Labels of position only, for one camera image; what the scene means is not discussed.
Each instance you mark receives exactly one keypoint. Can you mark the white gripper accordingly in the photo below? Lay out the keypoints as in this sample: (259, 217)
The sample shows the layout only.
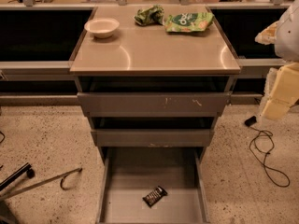
(288, 37)

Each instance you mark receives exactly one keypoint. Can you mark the black rxbar chocolate wrapper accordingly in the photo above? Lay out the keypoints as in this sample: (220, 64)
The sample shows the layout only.
(154, 196)

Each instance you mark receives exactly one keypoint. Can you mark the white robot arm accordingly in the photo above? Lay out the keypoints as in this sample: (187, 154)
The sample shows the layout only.
(287, 42)

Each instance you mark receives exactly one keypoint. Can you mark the grey drawer cabinet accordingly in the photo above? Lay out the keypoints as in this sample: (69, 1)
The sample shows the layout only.
(149, 59)

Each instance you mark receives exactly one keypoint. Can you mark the top grey drawer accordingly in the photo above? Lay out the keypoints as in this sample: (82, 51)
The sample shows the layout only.
(152, 104)

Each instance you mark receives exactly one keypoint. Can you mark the bottom grey open drawer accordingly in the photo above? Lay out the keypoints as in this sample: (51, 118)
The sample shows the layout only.
(133, 172)

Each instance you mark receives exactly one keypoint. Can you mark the middle grey drawer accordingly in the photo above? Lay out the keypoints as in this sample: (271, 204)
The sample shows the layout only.
(152, 138)

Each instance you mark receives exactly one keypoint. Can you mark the green chip bag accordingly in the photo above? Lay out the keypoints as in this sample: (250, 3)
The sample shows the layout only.
(188, 22)

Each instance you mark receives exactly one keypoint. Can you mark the crumpled green snack bag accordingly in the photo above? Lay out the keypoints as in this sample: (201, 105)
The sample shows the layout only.
(150, 15)

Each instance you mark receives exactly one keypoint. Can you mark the white bowl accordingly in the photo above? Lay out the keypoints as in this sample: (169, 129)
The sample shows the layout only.
(102, 27)

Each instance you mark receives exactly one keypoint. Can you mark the grey metal bent rod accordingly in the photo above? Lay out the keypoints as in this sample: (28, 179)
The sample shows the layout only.
(39, 184)

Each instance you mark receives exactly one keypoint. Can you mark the black chair leg with caster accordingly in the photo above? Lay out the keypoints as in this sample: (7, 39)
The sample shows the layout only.
(25, 169)

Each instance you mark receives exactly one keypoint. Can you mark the black power adapter with cable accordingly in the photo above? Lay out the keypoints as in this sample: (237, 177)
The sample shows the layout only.
(261, 146)

